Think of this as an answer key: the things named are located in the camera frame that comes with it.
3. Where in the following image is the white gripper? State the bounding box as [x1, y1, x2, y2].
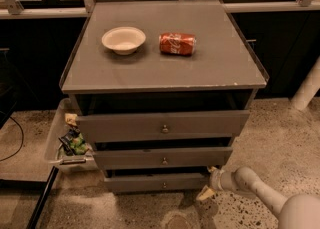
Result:
[196, 166, 240, 201]

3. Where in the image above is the grey bottom drawer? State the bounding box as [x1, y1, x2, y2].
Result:
[104, 171, 209, 193]

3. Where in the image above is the grey drawer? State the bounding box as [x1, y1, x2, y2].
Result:
[76, 110, 249, 143]
[104, 171, 209, 193]
[94, 147, 233, 170]

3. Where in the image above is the grey top drawer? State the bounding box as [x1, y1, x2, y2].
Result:
[76, 110, 249, 143]

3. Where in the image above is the grey middle drawer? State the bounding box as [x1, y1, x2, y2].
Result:
[94, 147, 233, 170]

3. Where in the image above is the grey wooden drawer cabinet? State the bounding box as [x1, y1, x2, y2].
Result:
[61, 0, 268, 177]

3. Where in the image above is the red cola can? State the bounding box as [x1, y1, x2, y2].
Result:
[159, 32, 196, 56]

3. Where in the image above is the green snack bag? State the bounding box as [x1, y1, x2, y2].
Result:
[58, 129, 89, 156]

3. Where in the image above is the tan crumpled wrapper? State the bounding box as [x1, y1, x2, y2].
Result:
[65, 113, 77, 126]

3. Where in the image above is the clear plastic storage bin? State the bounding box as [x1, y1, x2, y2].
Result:
[44, 98, 97, 173]

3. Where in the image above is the white paper bowl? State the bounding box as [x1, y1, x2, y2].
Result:
[101, 27, 146, 55]

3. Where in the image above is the black floor bar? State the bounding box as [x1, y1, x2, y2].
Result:
[26, 167, 59, 229]

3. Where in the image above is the white pipe post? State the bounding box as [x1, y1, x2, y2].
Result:
[291, 57, 320, 110]

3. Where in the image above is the black floor cable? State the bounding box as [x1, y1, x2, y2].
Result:
[0, 110, 25, 163]

